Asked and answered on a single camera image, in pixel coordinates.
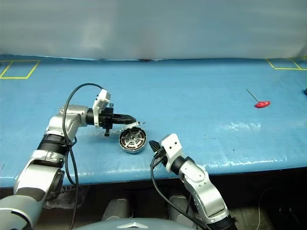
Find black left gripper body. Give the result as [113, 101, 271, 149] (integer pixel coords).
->
[97, 103, 115, 138]

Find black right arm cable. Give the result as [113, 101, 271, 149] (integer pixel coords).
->
[150, 153, 212, 230]

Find grey robot torso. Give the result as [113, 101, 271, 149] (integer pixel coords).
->
[76, 217, 195, 230]

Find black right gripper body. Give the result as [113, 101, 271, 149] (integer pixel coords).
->
[153, 146, 169, 170]

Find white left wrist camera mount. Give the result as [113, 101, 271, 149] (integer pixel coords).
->
[92, 89, 112, 127]

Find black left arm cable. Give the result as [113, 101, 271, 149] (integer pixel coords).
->
[61, 83, 106, 230]

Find silver motor housing copper windings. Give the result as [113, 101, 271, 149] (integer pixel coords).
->
[118, 126, 147, 154]

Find grey rounded shape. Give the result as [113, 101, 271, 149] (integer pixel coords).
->
[167, 189, 192, 222]
[102, 198, 130, 221]

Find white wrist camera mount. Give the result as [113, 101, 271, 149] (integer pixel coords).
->
[160, 133, 185, 173]
[92, 89, 112, 127]

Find red handled hex key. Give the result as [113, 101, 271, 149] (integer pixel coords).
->
[246, 88, 271, 108]

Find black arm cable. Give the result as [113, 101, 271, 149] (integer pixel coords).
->
[61, 83, 106, 230]
[150, 153, 212, 230]

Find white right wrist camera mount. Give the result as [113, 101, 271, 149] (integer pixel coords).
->
[160, 133, 185, 173]

